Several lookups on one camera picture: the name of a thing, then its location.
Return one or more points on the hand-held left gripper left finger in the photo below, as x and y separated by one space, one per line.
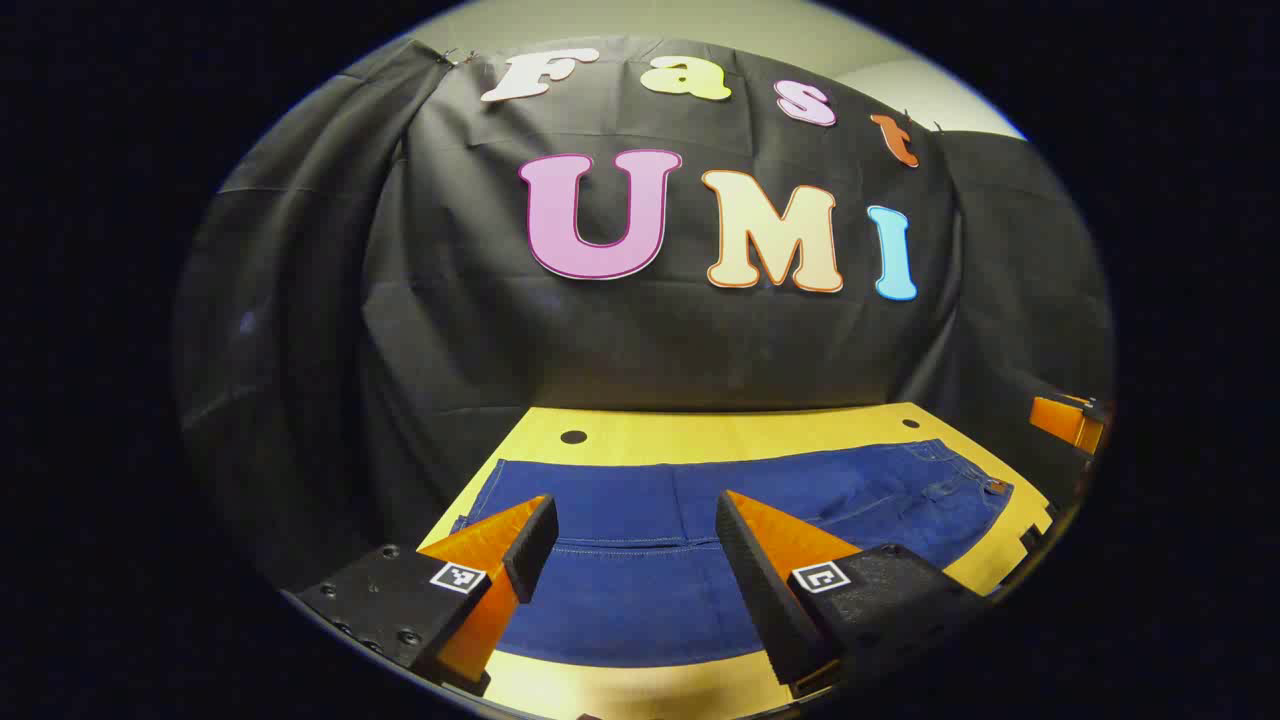
535 545

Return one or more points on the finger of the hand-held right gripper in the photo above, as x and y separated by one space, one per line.
1065 420

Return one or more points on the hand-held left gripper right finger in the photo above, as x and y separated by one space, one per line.
750 570

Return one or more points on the blue denim jeans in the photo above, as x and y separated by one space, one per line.
640 520

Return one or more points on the black backdrop cloth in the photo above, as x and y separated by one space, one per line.
480 330

